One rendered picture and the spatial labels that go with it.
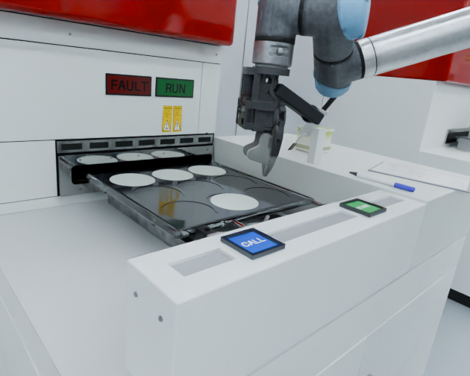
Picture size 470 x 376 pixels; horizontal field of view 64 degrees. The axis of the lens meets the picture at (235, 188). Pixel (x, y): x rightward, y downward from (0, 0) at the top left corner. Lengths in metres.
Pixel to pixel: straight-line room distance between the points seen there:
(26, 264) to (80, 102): 0.38
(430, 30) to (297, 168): 0.38
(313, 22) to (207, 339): 0.53
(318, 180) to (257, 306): 0.50
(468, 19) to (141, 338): 0.77
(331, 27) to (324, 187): 0.35
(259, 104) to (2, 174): 0.54
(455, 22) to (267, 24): 0.36
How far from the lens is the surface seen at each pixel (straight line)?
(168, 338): 0.38
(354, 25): 0.70
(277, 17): 0.72
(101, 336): 0.54
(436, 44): 0.85
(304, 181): 0.91
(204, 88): 1.09
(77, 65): 0.91
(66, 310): 0.59
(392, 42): 0.82
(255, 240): 0.46
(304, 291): 0.50
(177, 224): 0.65
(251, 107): 0.70
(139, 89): 0.97
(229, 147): 1.08
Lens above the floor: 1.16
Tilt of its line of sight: 17 degrees down
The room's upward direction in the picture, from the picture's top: 6 degrees clockwise
